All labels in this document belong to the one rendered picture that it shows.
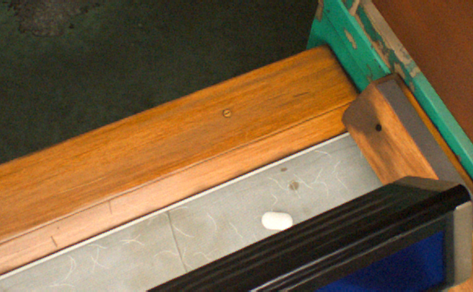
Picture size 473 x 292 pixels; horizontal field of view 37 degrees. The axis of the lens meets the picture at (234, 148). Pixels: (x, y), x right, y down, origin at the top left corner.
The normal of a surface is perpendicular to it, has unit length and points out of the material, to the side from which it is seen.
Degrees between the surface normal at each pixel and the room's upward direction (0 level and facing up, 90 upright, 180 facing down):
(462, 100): 90
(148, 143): 0
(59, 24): 0
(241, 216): 0
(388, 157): 67
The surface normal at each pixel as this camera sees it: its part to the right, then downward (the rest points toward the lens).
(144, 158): 0.06, -0.46
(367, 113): -0.79, 0.15
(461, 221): 0.40, 0.44
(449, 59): -0.90, 0.36
